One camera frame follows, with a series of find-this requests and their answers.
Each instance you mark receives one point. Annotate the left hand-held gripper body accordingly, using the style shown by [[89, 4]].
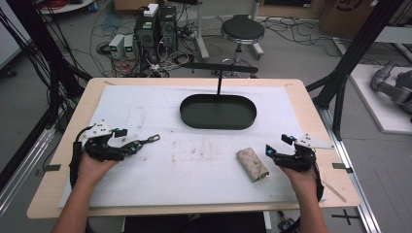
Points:
[[102, 149]]

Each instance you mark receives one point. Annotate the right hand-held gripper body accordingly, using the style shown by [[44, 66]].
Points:
[[302, 155]]

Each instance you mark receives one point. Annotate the beige patterned key case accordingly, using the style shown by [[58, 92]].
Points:
[[252, 164]]

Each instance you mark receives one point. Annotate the black oval tray with hanger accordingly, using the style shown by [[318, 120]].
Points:
[[217, 111]]

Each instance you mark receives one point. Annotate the person's left hand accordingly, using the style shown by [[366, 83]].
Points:
[[94, 168]]

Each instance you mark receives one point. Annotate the person's right hand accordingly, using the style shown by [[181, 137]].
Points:
[[299, 179]]

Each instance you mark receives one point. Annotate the black tape piece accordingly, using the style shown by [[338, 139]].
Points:
[[51, 168], [341, 167]]

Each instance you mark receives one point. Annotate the thin wooden stick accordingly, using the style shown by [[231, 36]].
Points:
[[335, 192]]

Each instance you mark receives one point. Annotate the white table mat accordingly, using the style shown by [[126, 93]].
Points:
[[194, 168]]

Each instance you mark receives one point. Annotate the black tape cross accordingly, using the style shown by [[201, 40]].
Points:
[[346, 216]]

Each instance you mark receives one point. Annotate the white floor board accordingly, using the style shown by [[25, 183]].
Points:
[[372, 106]]

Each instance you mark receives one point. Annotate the grey power supply unit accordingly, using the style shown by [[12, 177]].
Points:
[[116, 45], [129, 47]]

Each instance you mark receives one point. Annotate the black computer tower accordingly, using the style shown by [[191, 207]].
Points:
[[145, 35], [167, 29]]

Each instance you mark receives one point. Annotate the white power strip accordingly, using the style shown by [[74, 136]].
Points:
[[340, 45]]

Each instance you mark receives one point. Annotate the black round stool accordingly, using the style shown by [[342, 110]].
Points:
[[242, 30]]

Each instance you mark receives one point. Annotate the white desk leg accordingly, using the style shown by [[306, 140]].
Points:
[[201, 32]]

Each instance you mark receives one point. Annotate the brown cardboard box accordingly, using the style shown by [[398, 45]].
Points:
[[343, 16]]

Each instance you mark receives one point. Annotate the aluminium rail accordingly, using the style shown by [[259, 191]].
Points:
[[353, 181], [22, 171]]

